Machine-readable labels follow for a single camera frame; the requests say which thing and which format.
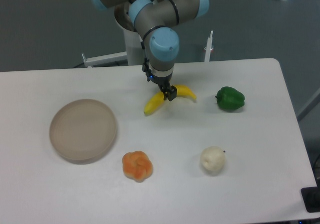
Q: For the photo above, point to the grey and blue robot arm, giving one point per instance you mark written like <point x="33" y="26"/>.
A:
<point x="153" y="21"/>

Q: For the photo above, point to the white metal bracket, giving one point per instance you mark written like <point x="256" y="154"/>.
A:
<point x="109" y="60"/>

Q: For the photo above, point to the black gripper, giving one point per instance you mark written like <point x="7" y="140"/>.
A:
<point x="160" y="73"/>

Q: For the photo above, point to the green bell pepper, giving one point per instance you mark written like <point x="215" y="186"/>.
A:
<point x="229" y="98"/>

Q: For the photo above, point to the orange knotted bread roll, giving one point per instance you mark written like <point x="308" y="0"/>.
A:
<point x="137" y="166"/>

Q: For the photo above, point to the beige round plate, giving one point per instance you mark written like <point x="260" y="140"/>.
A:
<point x="83" y="131"/>

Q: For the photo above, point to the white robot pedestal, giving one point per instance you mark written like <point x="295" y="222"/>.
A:
<point x="134" y="45"/>

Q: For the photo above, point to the white upright post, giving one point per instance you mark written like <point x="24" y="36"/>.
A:
<point x="209" y="47"/>

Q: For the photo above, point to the black device at table edge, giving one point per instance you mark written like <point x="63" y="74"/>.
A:
<point x="311" y="199"/>

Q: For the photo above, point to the yellow banana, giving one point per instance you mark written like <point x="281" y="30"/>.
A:
<point x="158" y="99"/>

